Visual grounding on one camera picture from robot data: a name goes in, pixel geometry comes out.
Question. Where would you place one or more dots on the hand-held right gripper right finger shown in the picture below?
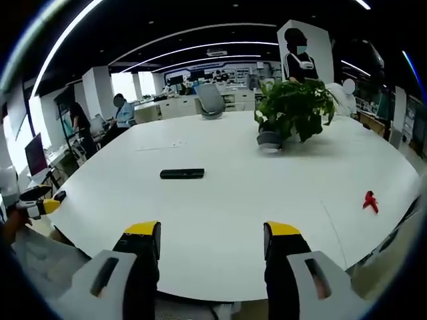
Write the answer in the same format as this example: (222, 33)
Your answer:
(293, 266)

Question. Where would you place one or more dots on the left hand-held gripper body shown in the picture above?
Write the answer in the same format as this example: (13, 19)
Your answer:
(15, 190)

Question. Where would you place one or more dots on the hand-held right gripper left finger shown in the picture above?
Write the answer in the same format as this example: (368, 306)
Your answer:
(133, 266)

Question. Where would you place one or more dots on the black remote control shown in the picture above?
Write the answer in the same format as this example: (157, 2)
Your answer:
(182, 173)

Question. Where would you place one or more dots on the person's left hand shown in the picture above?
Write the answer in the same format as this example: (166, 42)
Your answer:
(15, 223)

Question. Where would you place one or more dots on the computer monitor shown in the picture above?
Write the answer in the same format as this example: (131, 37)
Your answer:
(36, 156)

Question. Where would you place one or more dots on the red small object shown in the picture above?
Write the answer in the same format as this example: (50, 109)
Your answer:
(371, 201)

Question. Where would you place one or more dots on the grey plant pot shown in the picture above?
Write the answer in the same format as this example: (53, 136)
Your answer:
(268, 138)

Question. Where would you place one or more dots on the green potted plant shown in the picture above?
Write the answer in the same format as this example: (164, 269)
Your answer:
(295, 103)

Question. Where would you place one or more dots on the white cabinet row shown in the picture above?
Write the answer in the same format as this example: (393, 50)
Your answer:
(200, 100)

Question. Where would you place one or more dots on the grey office chair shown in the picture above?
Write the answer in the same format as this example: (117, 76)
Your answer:
(209, 101)

